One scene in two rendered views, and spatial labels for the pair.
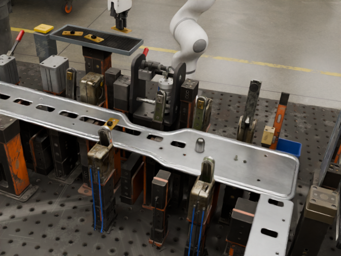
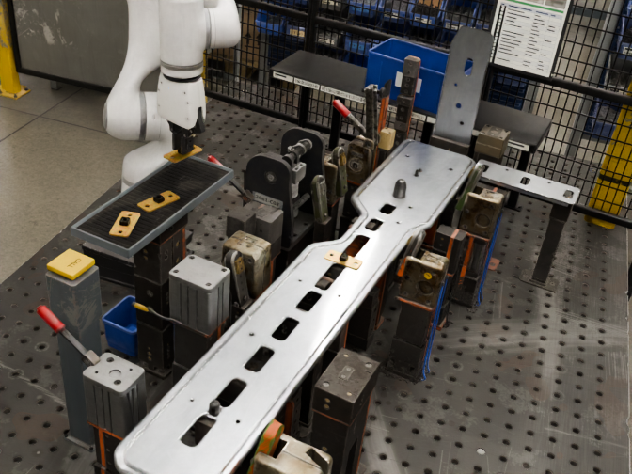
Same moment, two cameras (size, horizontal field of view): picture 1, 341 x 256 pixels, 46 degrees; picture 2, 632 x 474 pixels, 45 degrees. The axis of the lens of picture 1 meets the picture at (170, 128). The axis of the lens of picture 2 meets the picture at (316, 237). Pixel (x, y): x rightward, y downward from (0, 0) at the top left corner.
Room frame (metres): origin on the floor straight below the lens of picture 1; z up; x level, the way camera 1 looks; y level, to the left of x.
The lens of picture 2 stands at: (1.12, 1.63, 2.02)
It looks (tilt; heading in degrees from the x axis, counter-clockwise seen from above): 34 degrees down; 275
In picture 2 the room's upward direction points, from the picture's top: 6 degrees clockwise
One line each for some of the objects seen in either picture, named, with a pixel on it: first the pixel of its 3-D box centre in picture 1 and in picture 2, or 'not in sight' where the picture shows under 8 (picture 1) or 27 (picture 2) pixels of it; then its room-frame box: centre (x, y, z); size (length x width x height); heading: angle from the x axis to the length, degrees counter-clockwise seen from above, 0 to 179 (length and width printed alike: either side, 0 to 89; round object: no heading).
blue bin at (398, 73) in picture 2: not in sight; (418, 76); (1.04, -0.69, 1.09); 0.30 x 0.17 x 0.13; 156
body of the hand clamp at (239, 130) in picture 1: (240, 158); (355, 196); (1.18, -0.28, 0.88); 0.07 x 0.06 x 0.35; 161
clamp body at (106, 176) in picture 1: (103, 187); (415, 316); (0.99, 0.22, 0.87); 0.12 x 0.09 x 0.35; 161
